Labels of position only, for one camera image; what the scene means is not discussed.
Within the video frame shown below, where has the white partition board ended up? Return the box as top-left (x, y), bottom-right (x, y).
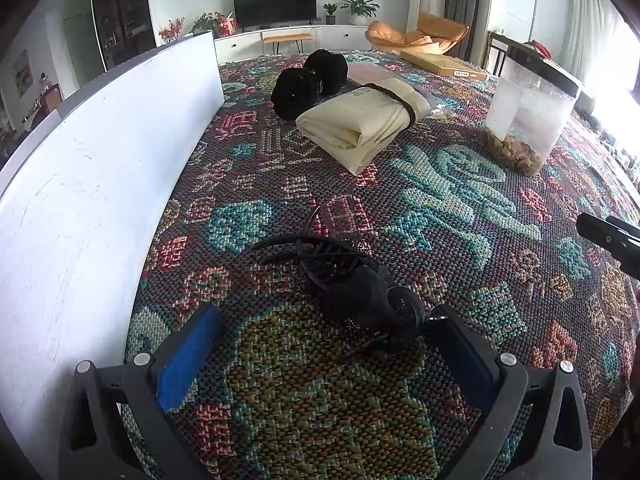
top-left (0, 30), bottom-right (225, 480)

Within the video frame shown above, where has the white television cabinet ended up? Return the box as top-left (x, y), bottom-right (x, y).
top-left (212, 24), bottom-right (381, 66)

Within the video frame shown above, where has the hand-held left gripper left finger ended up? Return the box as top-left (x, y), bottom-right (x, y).
top-left (57, 304), bottom-right (224, 480)

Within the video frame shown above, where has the cream cloth bundle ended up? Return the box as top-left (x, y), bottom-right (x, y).
top-left (295, 82), bottom-right (432, 177)

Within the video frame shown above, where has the bushy green potted plant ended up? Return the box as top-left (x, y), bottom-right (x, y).
top-left (191, 11), bottom-right (221, 36)

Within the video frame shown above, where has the black television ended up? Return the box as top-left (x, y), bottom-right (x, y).
top-left (232, 0), bottom-right (318, 28)

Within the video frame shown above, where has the framed wall picture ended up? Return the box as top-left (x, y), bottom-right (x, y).
top-left (14, 50), bottom-right (33, 97)

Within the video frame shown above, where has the grey curtain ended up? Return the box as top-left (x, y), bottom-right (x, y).
top-left (445, 0), bottom-right (481, 61)

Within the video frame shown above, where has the clear container with black lid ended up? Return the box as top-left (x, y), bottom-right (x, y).
top-left (482, 35), bottom-right (585, 177)

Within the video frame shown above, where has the grey door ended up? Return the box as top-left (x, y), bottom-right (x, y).
top-left (64, 14), bottom-right (108, 86)

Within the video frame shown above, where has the red flower arrangement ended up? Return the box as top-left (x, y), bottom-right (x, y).
top-left (159, 17), bottom-right (186, 43)

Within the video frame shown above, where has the large leafy potted plant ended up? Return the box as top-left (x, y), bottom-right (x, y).
top-left (340, 0), bottom-right (381, 26)

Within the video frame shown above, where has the colourful patterned woven blanket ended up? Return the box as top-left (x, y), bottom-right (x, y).
top-left (125, 49), bottom-right (640, 480)

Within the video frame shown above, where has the clear plastic bag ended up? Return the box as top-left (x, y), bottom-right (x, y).
top-left (345, 60), bottom-right (451, 121)

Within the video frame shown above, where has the wooden bench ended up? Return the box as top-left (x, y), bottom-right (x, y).
top-left (261, 32), bottom-right (314, 55)

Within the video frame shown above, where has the dark glass display cabinet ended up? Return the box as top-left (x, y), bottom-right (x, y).
top-left (90, 0), bottom-right (157, 72)

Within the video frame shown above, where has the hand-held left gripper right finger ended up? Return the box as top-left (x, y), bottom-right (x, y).
top-left (425, 305), bottom-right (593, 480)

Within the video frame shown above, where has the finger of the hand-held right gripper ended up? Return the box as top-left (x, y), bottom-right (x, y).
top-left (605, 216), bottom-right (640, 248)
top-left (575, 212), bottom-right (640, 281)

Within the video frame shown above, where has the orange lounge chair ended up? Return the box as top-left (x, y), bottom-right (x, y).
top-left (365, 11), bottom-right (471, 55)

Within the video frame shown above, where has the flat cardboard box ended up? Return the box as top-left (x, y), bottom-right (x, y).
top-left (399, 49), bottom-right (488, 82)

